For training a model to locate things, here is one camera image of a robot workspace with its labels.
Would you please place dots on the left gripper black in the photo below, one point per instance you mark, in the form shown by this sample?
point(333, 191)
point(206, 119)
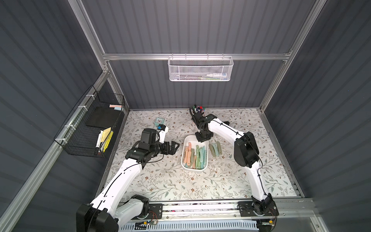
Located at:
point(167, 147)

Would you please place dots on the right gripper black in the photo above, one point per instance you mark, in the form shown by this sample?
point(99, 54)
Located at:
point(203, 134)

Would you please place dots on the pink folding fruit knife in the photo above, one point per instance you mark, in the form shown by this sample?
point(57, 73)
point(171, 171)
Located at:
point(187, 155)

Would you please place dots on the olive folding fruit knife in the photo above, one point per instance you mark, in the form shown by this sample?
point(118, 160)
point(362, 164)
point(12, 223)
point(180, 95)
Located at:
point(219, 148)

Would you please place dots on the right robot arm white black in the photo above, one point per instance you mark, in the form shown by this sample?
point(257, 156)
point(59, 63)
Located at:
point(246, 154)

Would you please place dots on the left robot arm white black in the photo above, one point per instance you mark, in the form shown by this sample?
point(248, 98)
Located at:
point(124, 179)

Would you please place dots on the teal folding knife in box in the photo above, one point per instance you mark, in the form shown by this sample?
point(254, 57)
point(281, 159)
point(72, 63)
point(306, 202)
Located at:
point(202, 157)

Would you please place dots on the white storage box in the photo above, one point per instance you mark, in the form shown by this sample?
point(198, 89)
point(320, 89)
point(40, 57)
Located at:
point(192, 139)

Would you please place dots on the green folding knife in box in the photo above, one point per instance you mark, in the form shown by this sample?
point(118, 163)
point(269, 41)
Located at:
point(197, 157)

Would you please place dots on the pens in pink cup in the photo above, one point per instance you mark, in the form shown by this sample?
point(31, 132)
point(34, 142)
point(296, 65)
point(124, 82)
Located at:
point(198, 109)

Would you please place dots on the teal alarm clock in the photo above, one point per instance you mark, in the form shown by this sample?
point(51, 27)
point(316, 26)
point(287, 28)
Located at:
point(159, 121)

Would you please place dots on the floral table mat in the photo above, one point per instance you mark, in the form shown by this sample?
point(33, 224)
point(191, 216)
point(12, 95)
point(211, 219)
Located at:
point(164, 179)

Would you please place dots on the white tube in basket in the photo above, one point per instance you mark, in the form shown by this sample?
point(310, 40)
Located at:
point(217, 76)

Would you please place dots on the yellow notepad in basket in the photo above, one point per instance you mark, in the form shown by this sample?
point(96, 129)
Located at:
point(103, 141)

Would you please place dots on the black notebook in basket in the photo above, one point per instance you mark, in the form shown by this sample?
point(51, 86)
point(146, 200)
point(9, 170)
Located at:
point(103, 118)

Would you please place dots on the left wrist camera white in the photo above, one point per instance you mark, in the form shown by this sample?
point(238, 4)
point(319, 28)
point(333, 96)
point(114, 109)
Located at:
point(162, 132)

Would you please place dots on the white wire wall basket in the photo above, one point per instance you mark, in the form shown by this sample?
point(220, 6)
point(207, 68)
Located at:
point(195, 68)

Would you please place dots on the black wire side basket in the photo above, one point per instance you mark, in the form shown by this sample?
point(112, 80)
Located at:
point(91, 127)

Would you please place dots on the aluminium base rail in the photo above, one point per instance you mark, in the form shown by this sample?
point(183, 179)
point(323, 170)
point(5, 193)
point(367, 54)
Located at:
point(211, 209)

